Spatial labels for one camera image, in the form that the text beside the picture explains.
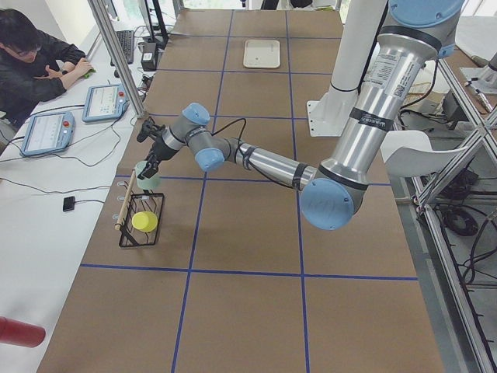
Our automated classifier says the seated person in black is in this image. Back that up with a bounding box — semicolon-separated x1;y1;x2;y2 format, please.
1;9;93;129

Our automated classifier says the black wire cup rack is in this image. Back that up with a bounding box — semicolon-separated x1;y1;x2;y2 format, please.
114;166;165;249

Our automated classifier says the pale green plastic cup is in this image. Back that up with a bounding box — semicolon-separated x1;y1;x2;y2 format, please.
134;165;161;190

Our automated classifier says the cream rabbit print tray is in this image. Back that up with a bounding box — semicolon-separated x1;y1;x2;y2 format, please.
243;39;280;69

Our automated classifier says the small black puck device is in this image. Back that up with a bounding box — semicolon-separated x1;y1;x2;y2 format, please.
62;196;76;212

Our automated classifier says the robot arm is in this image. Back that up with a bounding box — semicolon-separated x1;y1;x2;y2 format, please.
137;1;463;230

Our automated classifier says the blue teach pendant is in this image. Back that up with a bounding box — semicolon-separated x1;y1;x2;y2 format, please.
20;111;75;157
82;84;129;123

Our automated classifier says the black keyboard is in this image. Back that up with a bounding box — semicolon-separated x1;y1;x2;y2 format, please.
116;30;134;64

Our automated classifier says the far blue teach pendant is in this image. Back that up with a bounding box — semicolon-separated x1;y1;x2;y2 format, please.
82;84;129;123

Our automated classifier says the white plastic chair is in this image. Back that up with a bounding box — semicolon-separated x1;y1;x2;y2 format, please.
381;130;468;177

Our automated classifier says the black power adapter box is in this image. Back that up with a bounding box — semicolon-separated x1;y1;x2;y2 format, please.
141;43;158;71

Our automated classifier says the near blue teach pendant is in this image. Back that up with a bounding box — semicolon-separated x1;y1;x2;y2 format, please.
20;111;75;157

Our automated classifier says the red bottle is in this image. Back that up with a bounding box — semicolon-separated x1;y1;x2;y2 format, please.
1;316;46;348

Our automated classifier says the brown paper table cover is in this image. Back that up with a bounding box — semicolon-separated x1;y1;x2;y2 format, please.
39;10;444;372

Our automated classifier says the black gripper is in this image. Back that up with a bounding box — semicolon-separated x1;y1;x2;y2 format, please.
136;119;175;180

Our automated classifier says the aluminium frame post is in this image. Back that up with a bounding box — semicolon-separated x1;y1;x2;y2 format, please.
88;0;148;119

